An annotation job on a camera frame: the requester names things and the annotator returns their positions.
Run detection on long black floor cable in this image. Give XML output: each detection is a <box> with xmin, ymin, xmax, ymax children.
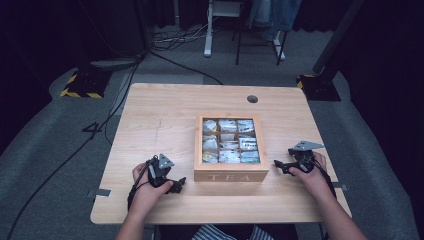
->
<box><xmin>5</xmin><ymin>53</ymin><xmax>148</xmax><ymax>240</ymax></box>

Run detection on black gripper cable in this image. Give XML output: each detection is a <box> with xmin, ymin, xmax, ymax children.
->
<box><xmin>311</xmin><ymin>158</ymin><xmax>338</xmax><ymax>201</ymax></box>
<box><xmin>126</xmin><ymin>159</ymin><xmax>152</xmax><ymax>212</ymax></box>

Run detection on person's left hand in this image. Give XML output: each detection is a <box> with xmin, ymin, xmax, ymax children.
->
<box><xmin>131</xmin><ymin>162</ymin><xmax>175</xmax><ymax>214</ymax></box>

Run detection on black yellow striped stand base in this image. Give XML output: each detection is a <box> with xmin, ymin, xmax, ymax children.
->
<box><xmin>59</xmin><ymin>67</ymin><xmax>113</xmax><ymax>100</ymax></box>

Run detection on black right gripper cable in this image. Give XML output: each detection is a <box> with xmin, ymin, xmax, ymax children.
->
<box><xmin>311</xmin><ymin>158</ymin><xmax>338</xmax><ymax>201</ymax></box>

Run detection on rows of tea bags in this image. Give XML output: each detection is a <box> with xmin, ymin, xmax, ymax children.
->
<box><xmin>201</xmin><ymin>118</ymin><xmax>261</xmax><ymax>165</ymax></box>

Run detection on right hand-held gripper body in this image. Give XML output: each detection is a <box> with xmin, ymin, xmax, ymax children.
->
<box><xmin>287</xmin><ymin>140</ymin><xmax>325</xmax><ymax>174</ymax></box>

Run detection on grey flat base plate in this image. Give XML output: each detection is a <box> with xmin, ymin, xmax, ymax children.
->
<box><xmin>90</xmin><ymin>57</ymin><xmax>145</xmax><ymax>70</ymax></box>

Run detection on black metal stool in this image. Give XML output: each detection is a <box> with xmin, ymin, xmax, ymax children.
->
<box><xmin>234</xmin><ymin>0</ymin><xmax>290</xmax><ymax>67</ymax></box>

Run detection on bundle of floor cables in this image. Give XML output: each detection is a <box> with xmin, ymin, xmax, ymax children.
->
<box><xmin>149</xmin><ymin>18</ymin><xmax>214</xmax><ymax>52</ymax></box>

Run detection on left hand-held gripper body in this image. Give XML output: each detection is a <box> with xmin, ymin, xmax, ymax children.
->
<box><xmin>146</xmin><ymin>153</ymin><xmax>176</xmax><ymax>188</ymax></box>

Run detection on wooden tea box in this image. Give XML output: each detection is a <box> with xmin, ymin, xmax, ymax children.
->
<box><xmin>193</xmin><ymin>112</ymin><xmax>271</xmax><ymax>184</ymax></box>

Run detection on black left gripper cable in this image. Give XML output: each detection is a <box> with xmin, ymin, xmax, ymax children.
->
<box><xmin>126</xmin><ymin>159</ymin><xmax>152</xmax><ymax>212</ymax></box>

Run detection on person's striped clothing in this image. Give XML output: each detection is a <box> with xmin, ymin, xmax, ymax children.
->
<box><xmin>191</xmin><ymin>223</ymin><xmax>275</xmax><ymax>240</ymax></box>

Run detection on dark slanted stand pole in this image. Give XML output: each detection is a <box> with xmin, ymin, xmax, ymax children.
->
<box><xmin>312</xmin><ymin>0</ymin><xmax>366</xmax><ymax>76</ymax></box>

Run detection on person's right hand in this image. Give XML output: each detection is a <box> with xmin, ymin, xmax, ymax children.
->
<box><xmin>288</xmin><ymin>151</ymin><xmax>330</xmax><ymax>200</ymax></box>

